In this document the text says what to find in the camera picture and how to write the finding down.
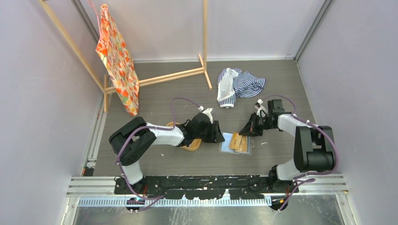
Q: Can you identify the wooden drying rack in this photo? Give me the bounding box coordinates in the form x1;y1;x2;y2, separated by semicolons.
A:
39;0;212;113

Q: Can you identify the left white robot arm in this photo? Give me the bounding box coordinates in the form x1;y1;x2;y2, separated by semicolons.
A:
108;112;225;194

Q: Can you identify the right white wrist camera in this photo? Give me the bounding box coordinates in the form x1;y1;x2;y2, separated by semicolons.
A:
255;99;268;118

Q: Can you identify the gold credit card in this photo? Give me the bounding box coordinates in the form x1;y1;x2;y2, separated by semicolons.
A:
229;133;242;150
235;136;248;154

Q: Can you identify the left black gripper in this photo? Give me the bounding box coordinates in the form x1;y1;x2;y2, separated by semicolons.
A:
193;120;224;143

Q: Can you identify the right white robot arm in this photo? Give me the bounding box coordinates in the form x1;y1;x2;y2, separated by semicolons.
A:
239;99;338;192

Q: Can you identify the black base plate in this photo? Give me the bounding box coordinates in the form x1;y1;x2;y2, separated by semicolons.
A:
114;175;296;200

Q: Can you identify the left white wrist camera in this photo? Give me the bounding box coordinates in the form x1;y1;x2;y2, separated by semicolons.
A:
198;106;214;123

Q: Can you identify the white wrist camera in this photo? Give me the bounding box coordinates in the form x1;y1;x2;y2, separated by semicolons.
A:
255;99;268;118
198;106;214;123

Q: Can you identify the grey card holder wallet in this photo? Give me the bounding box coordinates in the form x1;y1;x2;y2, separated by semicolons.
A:
219;132;253;155

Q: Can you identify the orange oval tray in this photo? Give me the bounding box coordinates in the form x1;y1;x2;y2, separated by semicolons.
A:
180;139;202;152

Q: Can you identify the blue striped cloth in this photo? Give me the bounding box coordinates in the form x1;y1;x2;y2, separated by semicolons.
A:
216;68;266;108

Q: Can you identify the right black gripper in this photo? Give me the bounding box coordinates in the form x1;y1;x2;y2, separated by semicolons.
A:
239;112;275;137

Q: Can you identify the orange floral cloth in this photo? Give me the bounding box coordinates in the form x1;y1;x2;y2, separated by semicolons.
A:
96;4;139;116

